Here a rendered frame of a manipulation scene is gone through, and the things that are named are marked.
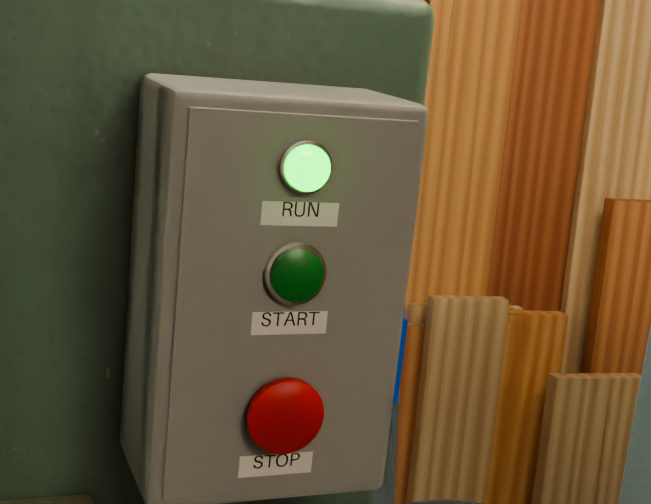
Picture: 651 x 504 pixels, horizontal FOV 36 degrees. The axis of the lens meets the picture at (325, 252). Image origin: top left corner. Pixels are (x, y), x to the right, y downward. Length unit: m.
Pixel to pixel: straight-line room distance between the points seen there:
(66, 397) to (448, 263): 1.50
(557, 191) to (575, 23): 0.32
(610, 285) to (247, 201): 1.67
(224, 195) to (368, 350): 0.09
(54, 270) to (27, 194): 0.03
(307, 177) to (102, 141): 0.09
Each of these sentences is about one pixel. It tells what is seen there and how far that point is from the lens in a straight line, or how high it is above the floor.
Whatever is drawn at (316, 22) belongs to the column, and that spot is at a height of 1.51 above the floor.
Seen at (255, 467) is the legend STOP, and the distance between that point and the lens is 0.40.
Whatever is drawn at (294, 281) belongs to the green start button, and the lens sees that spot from 0.37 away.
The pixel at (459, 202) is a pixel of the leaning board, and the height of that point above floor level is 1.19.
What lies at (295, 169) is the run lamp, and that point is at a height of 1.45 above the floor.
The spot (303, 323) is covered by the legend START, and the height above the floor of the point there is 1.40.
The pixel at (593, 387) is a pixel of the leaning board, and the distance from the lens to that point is 1.91.
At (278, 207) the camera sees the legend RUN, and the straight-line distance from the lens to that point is 0.37.
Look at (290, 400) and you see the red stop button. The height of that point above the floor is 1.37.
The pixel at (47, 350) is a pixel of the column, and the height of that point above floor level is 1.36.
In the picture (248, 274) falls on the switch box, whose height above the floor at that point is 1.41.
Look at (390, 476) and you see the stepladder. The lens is 1.42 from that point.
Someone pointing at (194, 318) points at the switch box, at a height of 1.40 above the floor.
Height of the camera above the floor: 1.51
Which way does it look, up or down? 14 degrees down
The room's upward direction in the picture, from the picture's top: 6 degrees clockwise
